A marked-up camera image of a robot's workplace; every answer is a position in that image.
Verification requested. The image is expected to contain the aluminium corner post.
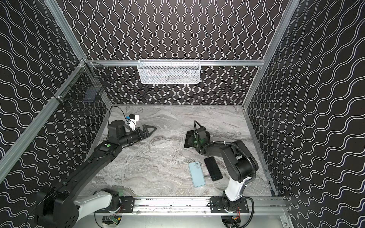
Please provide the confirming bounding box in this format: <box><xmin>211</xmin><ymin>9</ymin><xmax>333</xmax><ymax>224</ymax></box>
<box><xmin>44</xmin><ymin>0</ymin><xmax>87</xmax><ymax>60</ymax></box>
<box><xmin>243</xmin><ymin>0</ymin><xmax>300</xmax><ymax>109</ymax></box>

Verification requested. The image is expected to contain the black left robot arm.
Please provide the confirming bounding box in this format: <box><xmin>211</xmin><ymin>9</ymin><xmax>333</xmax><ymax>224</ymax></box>
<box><xmin>34</xmin><ymin>120</ymin><xmax>157</xmax><ymax>228</ymax></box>

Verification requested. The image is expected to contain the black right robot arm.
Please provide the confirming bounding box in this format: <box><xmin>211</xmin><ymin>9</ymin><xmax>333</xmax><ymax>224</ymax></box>
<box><xmin>187</xmin><ymin>134</ymin><xmax>259</xmax><ymax>202</ymax></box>

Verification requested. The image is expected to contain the aluminium corner post left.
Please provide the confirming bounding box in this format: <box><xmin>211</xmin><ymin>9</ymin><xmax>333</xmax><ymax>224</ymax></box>
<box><xmin>44</xmin><ymin>0</ymin><xmax>87</xmax><ymax>60</ymax></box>

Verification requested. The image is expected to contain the aluminium corner post right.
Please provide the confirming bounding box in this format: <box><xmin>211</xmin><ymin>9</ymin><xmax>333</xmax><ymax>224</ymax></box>
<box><xmin>243</xmin><ymin>0</ymin><xmax>300</xmax><ymax>109</ymax></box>

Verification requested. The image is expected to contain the black smartphone right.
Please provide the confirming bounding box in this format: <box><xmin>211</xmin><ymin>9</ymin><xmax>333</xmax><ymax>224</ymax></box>
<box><xmin>204</xmin><ymin>157</ymin><xmax>223</xmax><ymax>181</ymax></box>

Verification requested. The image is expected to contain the aluminium back crossbar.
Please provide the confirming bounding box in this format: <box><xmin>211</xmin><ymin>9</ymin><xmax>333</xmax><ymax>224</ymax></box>
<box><xmin>87</xmin><ymin>59</ymin><xmax>264</xmax><ymax>67</ymax></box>

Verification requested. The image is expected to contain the white wire mesh basket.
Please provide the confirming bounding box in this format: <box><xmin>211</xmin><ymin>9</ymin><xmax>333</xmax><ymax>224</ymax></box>
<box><xmin>137</xmin><ymin>65</ymin><xmax>202</xmax><ymax>84</ymax></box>

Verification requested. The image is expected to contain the aluminium left side rail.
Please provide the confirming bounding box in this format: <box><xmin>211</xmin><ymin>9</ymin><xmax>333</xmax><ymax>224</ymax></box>
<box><xmin>1</xmin><ymin>60</ymin><xmax>86</xmax><ymax>181</ymax></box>

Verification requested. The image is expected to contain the light blue phone case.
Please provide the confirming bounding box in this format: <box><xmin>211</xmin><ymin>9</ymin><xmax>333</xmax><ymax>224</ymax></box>
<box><xmin>184</xmin><ymin>130</ymin><xmax>194</xmax><ymax>148</ymax></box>
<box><xmin>188</xmin><ymin>161</ymin><xmax>205</xmax><ymax>187</ymax></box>

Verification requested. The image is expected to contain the black wire mesh basket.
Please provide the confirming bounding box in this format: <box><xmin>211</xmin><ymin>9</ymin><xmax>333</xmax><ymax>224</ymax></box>
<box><xmin>57</xmin><ymin>62</ymin><xmax>111</xmax><ymax>116</ymax></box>

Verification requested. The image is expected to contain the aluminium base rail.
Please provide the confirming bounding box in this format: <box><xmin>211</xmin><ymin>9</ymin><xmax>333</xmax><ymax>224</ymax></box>
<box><xmin>56</xmin><ymin>195</ymin><xmax>289</xmax><ymax>217</ymax></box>

